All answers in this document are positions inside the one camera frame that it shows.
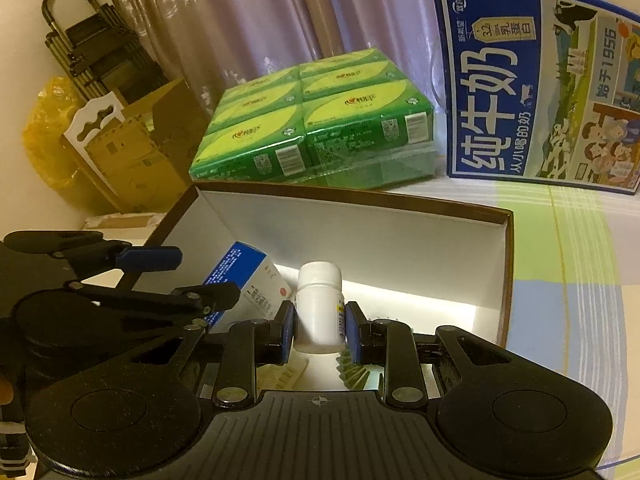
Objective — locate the blue medicine box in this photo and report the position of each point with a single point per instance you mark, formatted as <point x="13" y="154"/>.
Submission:
<point x="235" y="266"/>

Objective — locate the blue milk carton case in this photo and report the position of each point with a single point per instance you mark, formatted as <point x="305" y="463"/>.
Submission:
<point x="500" y="85"/>

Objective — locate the green tissue multipack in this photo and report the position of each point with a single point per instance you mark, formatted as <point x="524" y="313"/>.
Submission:
<point x="300" y="125"/>

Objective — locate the flat cardboard parcel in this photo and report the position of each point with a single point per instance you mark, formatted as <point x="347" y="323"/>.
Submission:
<point x="125" y="221"/>

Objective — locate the green ridged plastic piece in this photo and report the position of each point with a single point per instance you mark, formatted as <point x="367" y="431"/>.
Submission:
<point x="355" y="372"/>

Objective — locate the pale patterned curtain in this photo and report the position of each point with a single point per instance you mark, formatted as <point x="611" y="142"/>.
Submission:
<point x="250" y="15"/>

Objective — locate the brown cardboard box white inside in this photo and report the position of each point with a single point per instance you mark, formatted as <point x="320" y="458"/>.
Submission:
<point x="350" y="220"/>

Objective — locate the yellow plastic bag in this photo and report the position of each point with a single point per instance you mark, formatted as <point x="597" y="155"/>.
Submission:
<point x="47" y="135"/>

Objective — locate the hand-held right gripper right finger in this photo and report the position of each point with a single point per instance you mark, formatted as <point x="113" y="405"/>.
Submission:
<point x="352" y="333"/>

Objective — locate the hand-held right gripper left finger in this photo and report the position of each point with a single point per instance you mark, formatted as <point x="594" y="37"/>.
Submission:
<point x="287" y="331"/>

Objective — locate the plaid tablecloth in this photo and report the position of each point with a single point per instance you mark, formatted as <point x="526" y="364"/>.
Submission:
<point x="575" y="285"/>

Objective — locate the black folded trolley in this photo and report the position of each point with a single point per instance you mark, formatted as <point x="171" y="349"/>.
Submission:
<point x="100" y="55"/>

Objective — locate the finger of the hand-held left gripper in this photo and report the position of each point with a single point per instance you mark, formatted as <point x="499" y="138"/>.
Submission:
<point x="215" y="297"/>
<point x="150" y="258"/>

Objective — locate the white pill bottle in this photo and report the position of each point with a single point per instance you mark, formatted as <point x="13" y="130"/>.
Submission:
<point x="317" y="310"/>

